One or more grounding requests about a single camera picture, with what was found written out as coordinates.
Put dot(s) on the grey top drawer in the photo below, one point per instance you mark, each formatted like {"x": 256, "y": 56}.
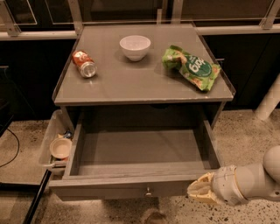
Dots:
{"x": 136, "y": 163}

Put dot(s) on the black metal bar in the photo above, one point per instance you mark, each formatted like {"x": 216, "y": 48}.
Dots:
{"x": 35, "y": 202}

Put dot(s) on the grey drawer cabinet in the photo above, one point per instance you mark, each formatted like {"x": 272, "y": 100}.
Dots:
{"x": 121, "y": 81}

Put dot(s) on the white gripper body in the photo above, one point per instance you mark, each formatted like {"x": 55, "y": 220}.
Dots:
{"x": 224, "y": 184}

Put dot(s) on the green chip bag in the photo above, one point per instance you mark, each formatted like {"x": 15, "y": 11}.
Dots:
{"x": 196, "y": 70}

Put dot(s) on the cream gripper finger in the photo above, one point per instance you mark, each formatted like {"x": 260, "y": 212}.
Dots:
{"x": 204, "y": 198}
{"x": 202, "y": 184}

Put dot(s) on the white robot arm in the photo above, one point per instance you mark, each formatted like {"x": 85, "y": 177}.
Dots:
{"x": 250, "y": 141}

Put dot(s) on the metal railing frame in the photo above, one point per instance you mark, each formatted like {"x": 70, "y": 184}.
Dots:
{"x": 65, "y": 19}

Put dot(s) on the small beige bowl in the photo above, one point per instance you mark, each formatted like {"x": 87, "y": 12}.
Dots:
{"x": 60, "y": 147}

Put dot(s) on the orange soda can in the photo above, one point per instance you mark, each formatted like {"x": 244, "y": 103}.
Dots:
{"x": 84, "y": 64}

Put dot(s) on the white ceramic bowl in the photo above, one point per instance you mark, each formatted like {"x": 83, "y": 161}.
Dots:
{"x": 135, "y": 47}

